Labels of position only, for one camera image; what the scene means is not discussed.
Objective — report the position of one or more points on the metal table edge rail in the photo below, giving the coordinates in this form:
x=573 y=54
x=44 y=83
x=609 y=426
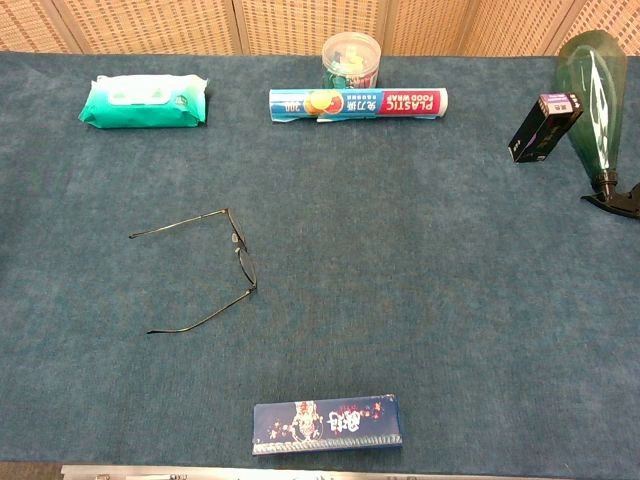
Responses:
x=300 y=474

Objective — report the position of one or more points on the blue felt table cover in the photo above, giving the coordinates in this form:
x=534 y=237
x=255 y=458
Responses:
x=400 y=250

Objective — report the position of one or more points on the black and purple small box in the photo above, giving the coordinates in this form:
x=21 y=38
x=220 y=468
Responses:
x=542 y=130

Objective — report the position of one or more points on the green wet wipes pack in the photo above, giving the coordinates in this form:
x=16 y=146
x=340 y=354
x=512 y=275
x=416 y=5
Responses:
x=145 y=112

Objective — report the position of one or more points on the plastic food wrap box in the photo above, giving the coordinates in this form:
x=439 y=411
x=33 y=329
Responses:
x=400 y=102

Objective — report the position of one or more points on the dark blue patterned box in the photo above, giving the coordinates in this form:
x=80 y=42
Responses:
x=325 y=425

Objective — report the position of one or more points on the wicker folding screen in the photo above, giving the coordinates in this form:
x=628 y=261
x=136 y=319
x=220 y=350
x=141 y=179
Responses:
x=150 y=25

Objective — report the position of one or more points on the thin black metal eyeglasses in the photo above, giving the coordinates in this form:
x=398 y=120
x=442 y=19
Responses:
x=246 y=265

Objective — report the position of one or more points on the green spray bottle black trigger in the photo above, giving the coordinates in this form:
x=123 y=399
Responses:
x=595 y=100

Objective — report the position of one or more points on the clear jar of colourful clips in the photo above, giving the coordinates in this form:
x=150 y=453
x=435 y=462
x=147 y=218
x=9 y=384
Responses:
x=350 y=55

